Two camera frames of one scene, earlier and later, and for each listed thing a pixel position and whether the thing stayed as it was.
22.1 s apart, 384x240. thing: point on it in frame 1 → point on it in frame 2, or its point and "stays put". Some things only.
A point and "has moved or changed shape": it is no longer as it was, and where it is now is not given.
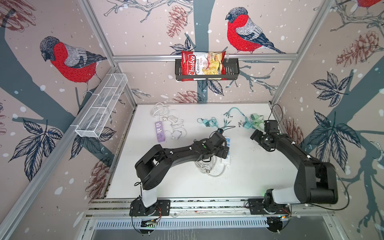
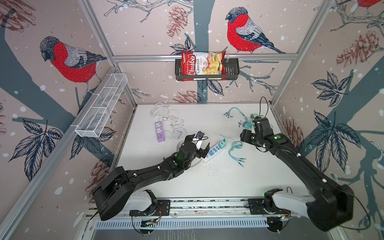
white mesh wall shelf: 93,122 stays put
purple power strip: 160,131 stays put
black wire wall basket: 232,72 stays put
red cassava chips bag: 203,62 stays put
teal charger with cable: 212,122 → 236,144
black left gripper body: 220,152 → 198,153
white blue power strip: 227,161 has moved or changed shape
